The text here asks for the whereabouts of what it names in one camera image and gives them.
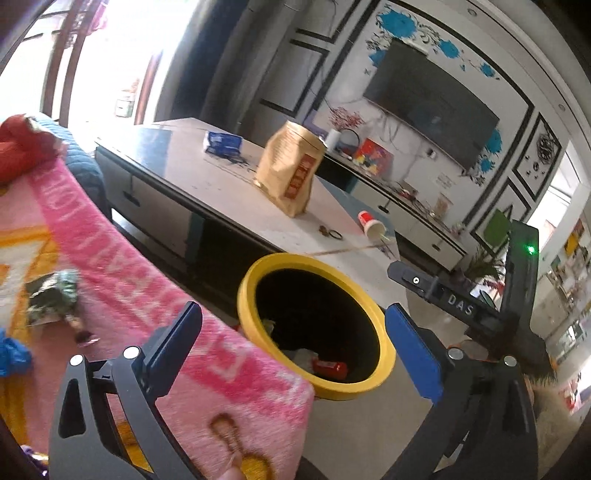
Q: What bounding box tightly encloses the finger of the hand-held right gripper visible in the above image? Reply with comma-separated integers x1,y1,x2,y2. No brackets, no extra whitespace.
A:
387,261,439,303

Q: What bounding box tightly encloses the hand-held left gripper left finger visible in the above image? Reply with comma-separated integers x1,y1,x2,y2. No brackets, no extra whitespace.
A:
48,300,206,480

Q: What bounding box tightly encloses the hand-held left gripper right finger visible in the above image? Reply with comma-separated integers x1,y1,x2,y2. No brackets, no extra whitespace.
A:
383,302,540,480

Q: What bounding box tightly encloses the yellow-rimmed trash bin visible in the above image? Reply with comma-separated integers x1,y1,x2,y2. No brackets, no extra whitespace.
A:
236,253,398,401

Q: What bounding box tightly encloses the red glossy packet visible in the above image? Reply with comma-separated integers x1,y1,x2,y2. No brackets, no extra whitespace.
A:
311,360,349,380

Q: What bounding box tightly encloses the dark foil wrapper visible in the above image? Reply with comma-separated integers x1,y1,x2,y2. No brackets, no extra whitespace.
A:
25,270,79,326

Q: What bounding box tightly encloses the blue plastic bag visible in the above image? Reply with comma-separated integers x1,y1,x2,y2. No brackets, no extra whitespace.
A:
0,328,33,377

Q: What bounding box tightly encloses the green potted plant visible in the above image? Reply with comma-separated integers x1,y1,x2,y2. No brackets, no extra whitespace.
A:
462,247,506,296

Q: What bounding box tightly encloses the white television cabinet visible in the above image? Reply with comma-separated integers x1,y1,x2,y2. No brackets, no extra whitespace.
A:
318,150,469,273

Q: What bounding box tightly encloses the red paper cup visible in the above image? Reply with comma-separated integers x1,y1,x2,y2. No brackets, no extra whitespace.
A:
358,210,386,241

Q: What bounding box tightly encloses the pink printed blanket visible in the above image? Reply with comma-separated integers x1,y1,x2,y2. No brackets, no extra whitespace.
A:
0,157,315,480

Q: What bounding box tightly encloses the colourful painting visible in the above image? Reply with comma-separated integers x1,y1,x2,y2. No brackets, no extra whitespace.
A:
353,137,393,176

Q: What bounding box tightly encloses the round black ornament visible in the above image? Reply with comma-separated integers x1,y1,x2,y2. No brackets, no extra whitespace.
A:
339,129,361,155

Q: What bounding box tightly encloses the white vase with red flowers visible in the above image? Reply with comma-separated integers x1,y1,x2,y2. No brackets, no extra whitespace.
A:
329,106,365,149

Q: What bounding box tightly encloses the white coffee table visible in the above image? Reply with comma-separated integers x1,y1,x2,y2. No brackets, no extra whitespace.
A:
95,117,402,315

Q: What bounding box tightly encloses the brown paper bag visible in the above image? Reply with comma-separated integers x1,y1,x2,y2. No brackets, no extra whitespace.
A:
255,120,326,219

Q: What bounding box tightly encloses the blue quilted sofa cover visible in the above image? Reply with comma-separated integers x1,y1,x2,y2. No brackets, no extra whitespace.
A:
34,113,112,217

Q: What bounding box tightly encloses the blue snack packet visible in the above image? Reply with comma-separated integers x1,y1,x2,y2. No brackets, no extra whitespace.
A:
204,130,243,158

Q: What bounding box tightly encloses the red quilt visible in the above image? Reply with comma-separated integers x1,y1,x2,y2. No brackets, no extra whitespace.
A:
0,114,63,185

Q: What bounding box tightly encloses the grey standing air conditioner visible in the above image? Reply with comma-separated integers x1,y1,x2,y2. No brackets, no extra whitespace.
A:
217,0,305,134

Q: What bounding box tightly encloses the dark blue curtain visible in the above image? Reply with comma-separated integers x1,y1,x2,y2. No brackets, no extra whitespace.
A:
154,0,241,125

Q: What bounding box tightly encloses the brown-framed glass sliding door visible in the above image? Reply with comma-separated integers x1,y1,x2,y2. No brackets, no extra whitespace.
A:
41,0,164,127

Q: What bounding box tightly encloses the black wall clock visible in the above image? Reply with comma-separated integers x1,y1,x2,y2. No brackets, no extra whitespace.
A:
536,127,561,162

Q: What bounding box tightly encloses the wall-mounted television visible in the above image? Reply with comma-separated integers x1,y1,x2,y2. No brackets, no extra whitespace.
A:
362,39,501,171

